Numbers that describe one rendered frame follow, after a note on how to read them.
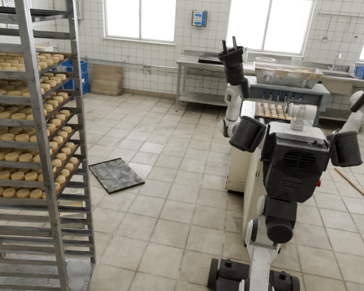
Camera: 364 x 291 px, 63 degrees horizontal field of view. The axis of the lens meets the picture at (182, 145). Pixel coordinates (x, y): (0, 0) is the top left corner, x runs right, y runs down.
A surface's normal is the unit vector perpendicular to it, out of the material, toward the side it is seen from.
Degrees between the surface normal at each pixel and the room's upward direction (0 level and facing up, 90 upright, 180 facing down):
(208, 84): 90
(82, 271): 0
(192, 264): 0
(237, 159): 90
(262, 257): 41
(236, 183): 90
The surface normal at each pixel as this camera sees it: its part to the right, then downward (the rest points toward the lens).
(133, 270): 0.07, -0.90
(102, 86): -0.17, 0.02
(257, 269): -0.09, -0.41
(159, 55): -0.19, 0.42
